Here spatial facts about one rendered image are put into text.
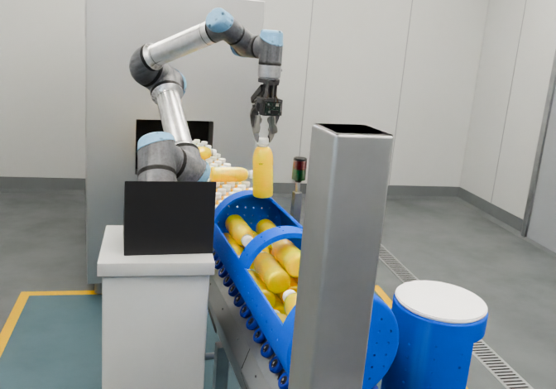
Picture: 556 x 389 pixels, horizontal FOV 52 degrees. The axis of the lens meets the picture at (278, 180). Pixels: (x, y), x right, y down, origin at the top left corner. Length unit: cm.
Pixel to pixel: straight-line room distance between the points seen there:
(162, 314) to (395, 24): 552
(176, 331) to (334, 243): 124
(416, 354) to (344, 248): 128
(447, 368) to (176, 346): 79
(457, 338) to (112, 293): 99
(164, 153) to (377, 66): 517
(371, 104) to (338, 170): 626
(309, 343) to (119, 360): 124
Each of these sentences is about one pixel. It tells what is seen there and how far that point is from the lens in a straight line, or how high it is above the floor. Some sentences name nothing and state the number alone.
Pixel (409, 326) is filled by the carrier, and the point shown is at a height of 98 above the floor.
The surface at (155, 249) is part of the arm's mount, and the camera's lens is 168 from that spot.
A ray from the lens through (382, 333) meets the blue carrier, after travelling 141.
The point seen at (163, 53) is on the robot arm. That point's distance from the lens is 198.
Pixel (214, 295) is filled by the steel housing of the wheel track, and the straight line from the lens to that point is 209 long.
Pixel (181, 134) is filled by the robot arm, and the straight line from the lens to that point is 195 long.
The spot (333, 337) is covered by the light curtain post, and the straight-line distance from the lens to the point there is 58.
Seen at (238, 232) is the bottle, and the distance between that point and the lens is 194.
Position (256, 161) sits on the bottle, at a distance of 193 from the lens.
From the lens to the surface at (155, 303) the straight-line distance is 170.
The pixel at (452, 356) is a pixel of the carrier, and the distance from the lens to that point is 180.
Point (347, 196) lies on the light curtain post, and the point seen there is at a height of 164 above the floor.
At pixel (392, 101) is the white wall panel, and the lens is 687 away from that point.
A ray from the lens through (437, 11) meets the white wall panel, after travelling 702.
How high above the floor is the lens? 178
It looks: 14 degrees down
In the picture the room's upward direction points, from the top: 5 degrees clockwise
